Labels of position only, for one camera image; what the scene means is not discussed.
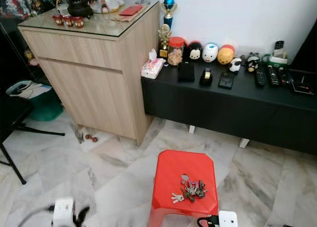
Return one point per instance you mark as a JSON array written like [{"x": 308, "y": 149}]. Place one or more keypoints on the clear jar red lid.
[{"x": 176, "y": 52}]

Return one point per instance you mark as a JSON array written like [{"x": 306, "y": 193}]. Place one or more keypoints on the red envelope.
[{"x": 131, "y": 10}]

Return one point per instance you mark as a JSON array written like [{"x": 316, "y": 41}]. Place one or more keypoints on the white cup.
[{"x": 63, "y": 9}]

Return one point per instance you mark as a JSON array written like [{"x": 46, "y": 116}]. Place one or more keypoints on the black low console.
[{"x": 218, "y": 108}]

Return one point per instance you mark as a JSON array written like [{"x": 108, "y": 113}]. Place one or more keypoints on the black chair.
[{"x": 10, "y": 113}]

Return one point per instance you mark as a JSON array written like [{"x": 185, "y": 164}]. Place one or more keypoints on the black television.
[{"x": 306, "y": 53}]

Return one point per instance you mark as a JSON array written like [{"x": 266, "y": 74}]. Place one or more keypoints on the white paper bag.
[{"x": 29, "y": 89}]

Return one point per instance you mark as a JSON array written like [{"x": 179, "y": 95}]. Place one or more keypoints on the black round plush toy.
[{"x": 194, "y": 52}]

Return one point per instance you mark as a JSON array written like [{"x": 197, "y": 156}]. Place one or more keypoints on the small gold trophy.
[{"x": 164, "y": 36}]

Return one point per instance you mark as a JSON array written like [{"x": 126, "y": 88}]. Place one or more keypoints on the green bin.
[{"x": 49, "y": 108}]

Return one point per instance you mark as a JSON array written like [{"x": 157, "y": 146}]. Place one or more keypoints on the pink yellow toy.
[{"x": 30, "y": 58}]

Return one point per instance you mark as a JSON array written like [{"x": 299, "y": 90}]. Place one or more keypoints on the pink tissue pack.
[{"x": 152, "y": 67}]

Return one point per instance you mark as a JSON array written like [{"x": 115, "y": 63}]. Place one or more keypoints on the small red floor object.
[{"x": 91, "y": 138}]

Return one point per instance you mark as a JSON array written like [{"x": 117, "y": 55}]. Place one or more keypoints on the light wooden cabinet glass top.
[{"x": 89, "y": 88}]

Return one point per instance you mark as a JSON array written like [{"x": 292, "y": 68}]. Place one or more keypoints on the small silver keys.
[{"x": 177, "y": 198}]

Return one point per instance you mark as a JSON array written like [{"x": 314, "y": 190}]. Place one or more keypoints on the black wallet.
[{"x": 186, "y": 72}]

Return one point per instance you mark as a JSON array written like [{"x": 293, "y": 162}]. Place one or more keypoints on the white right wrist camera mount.
[{"x": 228, "y": 219}]

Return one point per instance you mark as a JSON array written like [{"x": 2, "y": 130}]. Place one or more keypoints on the small white dog figure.
[{"x": 236, "y": 64}]

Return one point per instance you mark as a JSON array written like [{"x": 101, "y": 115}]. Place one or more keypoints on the yellow round plush toy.
[{"x": 226, "y": 54}]

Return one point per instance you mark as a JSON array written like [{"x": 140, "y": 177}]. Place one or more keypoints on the white round plush toy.
[{"x": 210, "y": 52}]

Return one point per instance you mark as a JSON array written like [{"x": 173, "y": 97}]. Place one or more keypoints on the white figurine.
[{"x": 109, "y": 0}]

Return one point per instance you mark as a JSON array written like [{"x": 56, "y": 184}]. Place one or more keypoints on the red plastic stool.
[{"x": 171, "y": 165}]

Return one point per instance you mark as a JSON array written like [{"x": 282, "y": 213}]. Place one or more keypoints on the blue gold trophy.
[{"x": 169, "y": 6}]

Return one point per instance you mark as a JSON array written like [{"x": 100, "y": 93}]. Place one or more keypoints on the black flat box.
[{"x": 302, "y": 83}]

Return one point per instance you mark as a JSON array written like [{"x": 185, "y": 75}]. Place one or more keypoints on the black phone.
[{"x": 226, "y": 80}]

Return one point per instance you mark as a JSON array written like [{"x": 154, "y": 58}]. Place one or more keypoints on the black tape dispenser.
[{"x": 206, "y": 77}]

